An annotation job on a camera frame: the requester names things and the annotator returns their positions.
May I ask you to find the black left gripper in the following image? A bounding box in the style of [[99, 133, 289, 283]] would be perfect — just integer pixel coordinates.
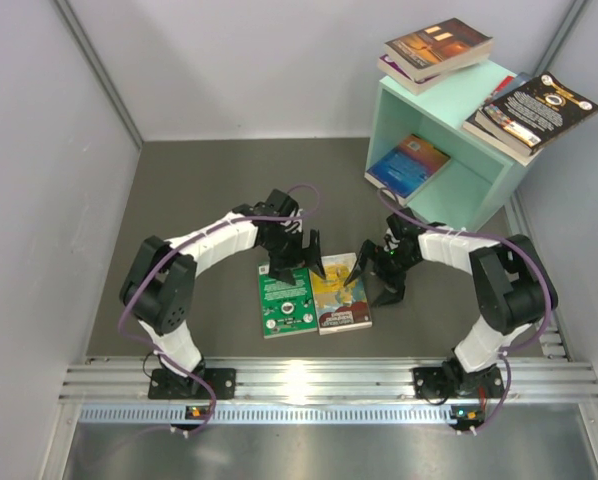
[[261, 228, 323, 285]]

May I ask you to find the green back cover book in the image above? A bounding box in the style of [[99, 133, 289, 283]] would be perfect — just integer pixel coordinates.
[[258, 263, 318, 339]]

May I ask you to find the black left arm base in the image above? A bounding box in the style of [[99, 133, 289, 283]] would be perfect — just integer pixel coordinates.
[[147, 368, 237, 400]]

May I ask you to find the black back cover book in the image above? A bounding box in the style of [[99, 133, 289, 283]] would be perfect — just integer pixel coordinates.
[[475, 71, 598, 157]]

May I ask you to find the yellow blue cover book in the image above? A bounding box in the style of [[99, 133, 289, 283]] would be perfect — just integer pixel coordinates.
[[309, 253, 373, 335]]

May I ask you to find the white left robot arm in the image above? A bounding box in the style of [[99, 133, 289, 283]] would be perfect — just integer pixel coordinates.
[[118, 189, 325, 397]]

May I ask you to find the mint green cube shelf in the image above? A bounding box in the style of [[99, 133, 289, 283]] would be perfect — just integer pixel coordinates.
[[366, 61, 529, 231]]

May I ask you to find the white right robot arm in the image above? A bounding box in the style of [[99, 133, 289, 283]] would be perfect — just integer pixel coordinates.
[[345, 208, 558, 397]]

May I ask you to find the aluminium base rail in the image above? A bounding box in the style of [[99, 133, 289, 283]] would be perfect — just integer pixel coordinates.
[[53, 355, 598, 426]]

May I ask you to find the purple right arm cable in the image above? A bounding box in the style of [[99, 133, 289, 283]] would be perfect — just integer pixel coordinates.
[[377, 187, 554, 435]]

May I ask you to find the Edward Tulane dark book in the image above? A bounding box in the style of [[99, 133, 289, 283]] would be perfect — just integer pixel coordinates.
[[384, 18, 494, 81]]

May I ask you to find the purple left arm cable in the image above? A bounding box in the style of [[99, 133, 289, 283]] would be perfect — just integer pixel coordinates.
[[118, 182, 323, 436]]

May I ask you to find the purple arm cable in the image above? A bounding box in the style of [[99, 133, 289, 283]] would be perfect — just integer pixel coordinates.
[[118, 182, 323, 436], [377, 187, 554, 435]]

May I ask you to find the purple Roald Dahl book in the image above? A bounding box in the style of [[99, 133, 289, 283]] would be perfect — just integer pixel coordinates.
[[377, 55, 445, 95]]

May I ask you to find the blue starry night book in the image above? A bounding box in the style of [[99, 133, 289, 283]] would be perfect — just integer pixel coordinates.
[[461, 72, 543, 166]]

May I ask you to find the orange blue sunset book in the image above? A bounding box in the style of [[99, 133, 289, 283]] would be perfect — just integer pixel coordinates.
[[364, 134, 451, 206]]

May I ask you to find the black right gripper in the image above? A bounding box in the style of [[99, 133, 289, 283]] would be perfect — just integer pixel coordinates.
[[347, 240, 422, 307]]

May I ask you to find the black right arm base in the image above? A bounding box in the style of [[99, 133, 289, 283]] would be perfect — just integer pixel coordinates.
[[412, 366, 504, 403]]

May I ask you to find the aluminium corner frame post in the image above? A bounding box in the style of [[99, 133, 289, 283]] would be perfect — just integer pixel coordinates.
[[50, 0, 144, 151]]

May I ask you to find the right aluminium frame post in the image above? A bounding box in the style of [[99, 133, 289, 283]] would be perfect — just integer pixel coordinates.
[[533, 0, 592, 75]]

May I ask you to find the red Treehouse book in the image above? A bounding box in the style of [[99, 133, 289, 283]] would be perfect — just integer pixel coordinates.
[[483, 75, 516, 104]]

